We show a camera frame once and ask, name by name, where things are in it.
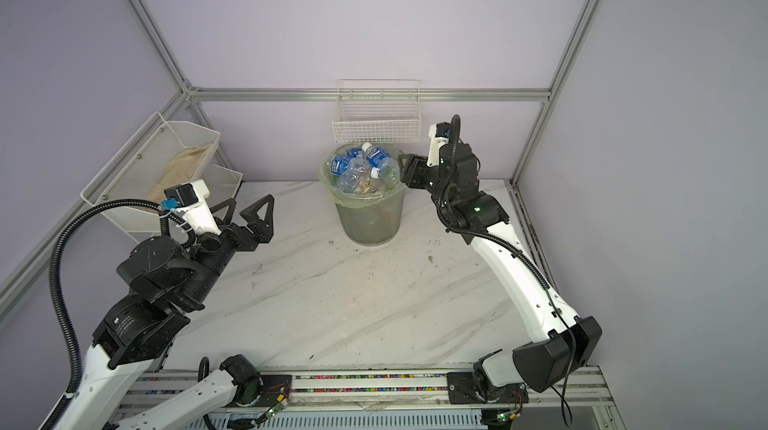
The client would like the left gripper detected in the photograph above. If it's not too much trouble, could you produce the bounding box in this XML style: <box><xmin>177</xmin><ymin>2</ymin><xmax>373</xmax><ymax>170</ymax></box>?
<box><xmin>176</xmin><ymin>194</ymin><xmax>272</xmax><ymax>310</ymax></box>

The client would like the Pocari Sweat bottle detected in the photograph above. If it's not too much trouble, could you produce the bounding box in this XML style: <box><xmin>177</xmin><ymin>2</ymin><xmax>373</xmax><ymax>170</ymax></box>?
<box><xmin>361</xmin><ymin>142</ymin><xmax>400</xmax><ymax>188</ymax></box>

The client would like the clear purple label bottle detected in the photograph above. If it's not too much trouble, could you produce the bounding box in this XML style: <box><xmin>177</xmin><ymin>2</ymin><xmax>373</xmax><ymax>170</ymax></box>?
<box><xmin>334</xmin><ymin>158</ymin><xmax>371</xmax><ymax>193</ymax></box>

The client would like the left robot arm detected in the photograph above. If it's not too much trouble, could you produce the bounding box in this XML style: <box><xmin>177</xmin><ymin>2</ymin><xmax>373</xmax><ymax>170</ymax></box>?
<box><xmin>41</xmin><ymin>183</ymin><xmax>275</xmax><ymax>429</ymax></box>

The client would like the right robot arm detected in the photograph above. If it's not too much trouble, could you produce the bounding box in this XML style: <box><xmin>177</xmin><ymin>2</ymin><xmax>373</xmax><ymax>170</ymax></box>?
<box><xmin>398</xmin><ymin>142</ymin><xmax>603</xmax><ymax>398</ymax></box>

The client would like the mesh waste bin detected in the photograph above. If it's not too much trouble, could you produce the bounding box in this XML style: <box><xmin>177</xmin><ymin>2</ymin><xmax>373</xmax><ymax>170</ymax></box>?
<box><xmin>320</xmin><ymin>141</ymin><xmax>412</xmax><ymax>246</ymax></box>

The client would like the green bin liner bag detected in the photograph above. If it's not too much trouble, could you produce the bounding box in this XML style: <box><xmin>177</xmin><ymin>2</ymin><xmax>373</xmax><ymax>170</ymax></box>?
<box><xmin>318</xmin><ymin>143</ymin><xmax>405</xmax><ymax>209</ymax></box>

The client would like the lower white mesh shelf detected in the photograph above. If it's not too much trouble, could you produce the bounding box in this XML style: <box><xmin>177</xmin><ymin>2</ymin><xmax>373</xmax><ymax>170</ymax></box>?
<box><xmin>203</xmin><ymin>164</ymin><xmax>242</xmax><ymax>207</ymax></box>

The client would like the white mesh shelf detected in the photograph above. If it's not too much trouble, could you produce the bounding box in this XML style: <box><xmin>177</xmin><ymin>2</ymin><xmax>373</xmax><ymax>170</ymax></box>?
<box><xmin>80</xmin><ymin>112</ymin><xmax>220</xmax><ymax>206</ymax></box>
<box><xmin>203</xmin><ymin>164</ymin><xmax>242</xmax><ymax>207</ymax></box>

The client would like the upper white mesh shelf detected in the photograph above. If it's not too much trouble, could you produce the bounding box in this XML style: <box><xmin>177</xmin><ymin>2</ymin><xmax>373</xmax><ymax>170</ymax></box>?
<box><xmin>80</xmin><ymin>112</ymin><xmax>220</xmax><ymax>206</ymax></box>

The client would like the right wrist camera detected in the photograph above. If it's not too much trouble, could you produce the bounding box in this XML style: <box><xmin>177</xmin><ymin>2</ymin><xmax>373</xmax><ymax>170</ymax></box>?
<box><xmin>427</xmin><ymin>122</ymin><xmax>451</xmax><ymax>167</ymax></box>

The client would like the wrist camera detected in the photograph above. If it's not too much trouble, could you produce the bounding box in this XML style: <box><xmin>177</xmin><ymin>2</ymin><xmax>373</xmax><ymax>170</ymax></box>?
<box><xmin>427</xmin><ymin>122</ymin><xmax>451</xmax><ymax>167</ymax></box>
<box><xmin>161</xmin><ymin>179</ymin><xmax>221</xmax><ymax>236</ymax></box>

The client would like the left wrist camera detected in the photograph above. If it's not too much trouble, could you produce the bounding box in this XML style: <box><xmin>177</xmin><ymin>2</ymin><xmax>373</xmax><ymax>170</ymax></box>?
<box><xmin>161</xmin><ymin>179</ymin><xmax>221</xmax><ymax>236</ymax></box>

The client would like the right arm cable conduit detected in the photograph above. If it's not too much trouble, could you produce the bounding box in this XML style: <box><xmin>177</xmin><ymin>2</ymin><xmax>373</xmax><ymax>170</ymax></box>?
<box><xmin>434</xmin><ymin>114</ymin><xmax>580</xmax><ymax>428</ymax></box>

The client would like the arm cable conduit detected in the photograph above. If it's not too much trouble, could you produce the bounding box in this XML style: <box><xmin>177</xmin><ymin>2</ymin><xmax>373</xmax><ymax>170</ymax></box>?
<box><xmin>434</xmin><ymin>114</ymin><xmax>580</xmax><ymax>428</ymax></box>
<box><xmin>38</xmin><ymin>198</ymin><xmax>193</xmax><ymax>430</ymax></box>

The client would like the white wire wall basket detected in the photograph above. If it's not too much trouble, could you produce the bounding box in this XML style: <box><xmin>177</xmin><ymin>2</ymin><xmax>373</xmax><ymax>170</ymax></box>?
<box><xmin>332</xmin><ymin>79</ymin><xmax>422</xmax><ymax>144</ymax></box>

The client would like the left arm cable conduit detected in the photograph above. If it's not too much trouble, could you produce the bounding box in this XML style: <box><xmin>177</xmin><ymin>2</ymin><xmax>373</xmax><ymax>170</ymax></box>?
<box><xmin>38</xmin><ymin>198</ymin><xmax>193</xmax><ymax>430</ymax></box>

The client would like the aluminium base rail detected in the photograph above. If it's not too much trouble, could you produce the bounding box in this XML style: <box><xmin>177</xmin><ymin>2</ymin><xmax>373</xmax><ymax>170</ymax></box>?
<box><xmin>110</xmin><ymin>365</ymin><xmax>628</xmax><ymax>430</ymax></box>

